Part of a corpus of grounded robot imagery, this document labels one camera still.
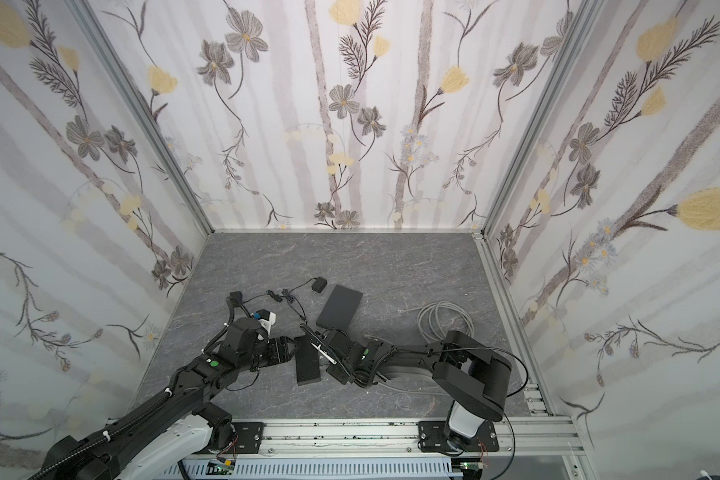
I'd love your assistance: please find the black ribbed network switch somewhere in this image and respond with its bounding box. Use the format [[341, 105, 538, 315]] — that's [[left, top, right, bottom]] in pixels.
[[294, 335, 321, 386]]

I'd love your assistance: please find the grey ethernet cable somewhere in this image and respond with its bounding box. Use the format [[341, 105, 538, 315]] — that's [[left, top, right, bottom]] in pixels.
[[374, 380, 451, 397], [401, 299, 476, 346]]

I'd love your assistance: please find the black power adapter with plug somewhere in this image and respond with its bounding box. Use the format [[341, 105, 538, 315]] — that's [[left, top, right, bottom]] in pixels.
[[227, 290, 287, 305]]

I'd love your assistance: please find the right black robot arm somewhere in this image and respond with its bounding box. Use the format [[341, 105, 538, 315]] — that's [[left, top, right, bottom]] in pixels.
[[310, 330, 513, 456]]

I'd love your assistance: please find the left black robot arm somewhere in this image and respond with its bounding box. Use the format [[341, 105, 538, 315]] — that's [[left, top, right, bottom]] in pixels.
[[34, 310, 295, 479]]

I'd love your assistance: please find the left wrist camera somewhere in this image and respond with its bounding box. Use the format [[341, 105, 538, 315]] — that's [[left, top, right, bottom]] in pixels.
[[253, 309, 277, 335]]

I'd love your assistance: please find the grey coiled ethernet cable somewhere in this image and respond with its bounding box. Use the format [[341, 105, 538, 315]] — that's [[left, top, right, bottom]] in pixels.
[[401, 299, 476, 346]]

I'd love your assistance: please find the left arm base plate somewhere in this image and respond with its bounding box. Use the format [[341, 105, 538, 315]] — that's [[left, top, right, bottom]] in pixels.
[[214, 422, 265, 455]]

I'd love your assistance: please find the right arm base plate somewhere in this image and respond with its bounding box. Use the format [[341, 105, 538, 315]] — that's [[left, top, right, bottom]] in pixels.
[[416, 420, 500, 454]]

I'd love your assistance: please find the white slotted cable duct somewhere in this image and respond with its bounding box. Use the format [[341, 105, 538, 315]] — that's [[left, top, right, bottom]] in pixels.
[[183, 458, 463, 479]]

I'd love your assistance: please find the aluminium mounting rail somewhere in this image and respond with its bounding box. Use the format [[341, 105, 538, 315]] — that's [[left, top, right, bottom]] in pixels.
[[89, 416, 583, 460]]

